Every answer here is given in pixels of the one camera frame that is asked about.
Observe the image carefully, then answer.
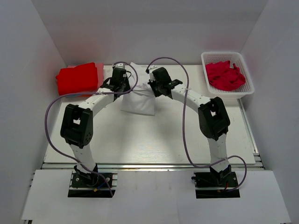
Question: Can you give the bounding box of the white t shirt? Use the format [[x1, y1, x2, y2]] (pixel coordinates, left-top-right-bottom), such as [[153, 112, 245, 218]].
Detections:
[[121, 62, 156, 116]]

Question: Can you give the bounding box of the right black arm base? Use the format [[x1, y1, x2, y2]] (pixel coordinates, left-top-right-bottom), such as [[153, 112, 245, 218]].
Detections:
[[191, 165, 238, 188]]

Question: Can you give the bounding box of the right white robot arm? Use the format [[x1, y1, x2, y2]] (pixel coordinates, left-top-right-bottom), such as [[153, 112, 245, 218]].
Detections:
[[146, 67, 231, 186]]

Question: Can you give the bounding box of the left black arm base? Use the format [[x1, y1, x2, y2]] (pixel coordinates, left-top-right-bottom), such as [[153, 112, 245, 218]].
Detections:
[[71, 165, 107, 188]]

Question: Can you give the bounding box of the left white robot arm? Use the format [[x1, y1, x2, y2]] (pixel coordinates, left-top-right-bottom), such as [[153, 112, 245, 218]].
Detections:
[[60, 68, 130, 186]]

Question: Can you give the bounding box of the folded red t shirt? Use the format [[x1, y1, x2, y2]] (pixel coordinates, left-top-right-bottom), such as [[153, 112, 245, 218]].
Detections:
[[56, 63, 98, 96]]

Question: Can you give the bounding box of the folded blue t shirt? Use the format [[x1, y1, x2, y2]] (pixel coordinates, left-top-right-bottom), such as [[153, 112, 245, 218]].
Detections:
[[66, 93, 92, 98]]

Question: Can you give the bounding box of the crumpled magenta t shirt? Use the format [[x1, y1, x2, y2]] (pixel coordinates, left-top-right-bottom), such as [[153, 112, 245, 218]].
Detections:
[[206, 60, 246, 91]]

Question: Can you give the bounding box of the white plastic basket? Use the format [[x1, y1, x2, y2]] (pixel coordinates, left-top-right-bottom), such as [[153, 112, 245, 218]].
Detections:
[[201, 51, 254, 100]]

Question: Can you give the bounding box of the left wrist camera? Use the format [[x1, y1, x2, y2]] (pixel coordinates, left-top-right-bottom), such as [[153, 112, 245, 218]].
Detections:
[[113, 63, 125, 69]]

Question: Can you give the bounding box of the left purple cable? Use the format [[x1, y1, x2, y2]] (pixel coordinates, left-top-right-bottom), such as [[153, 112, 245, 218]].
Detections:
[[44, 61, 138, 198]]

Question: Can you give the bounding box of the purple cable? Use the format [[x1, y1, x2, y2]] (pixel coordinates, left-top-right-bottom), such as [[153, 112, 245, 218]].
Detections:
[[44, 61, 138, 198], [146, 56, 248, 193]]

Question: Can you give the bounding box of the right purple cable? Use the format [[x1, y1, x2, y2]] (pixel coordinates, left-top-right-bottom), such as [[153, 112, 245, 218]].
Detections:
[[146, 56, 248, 193]]

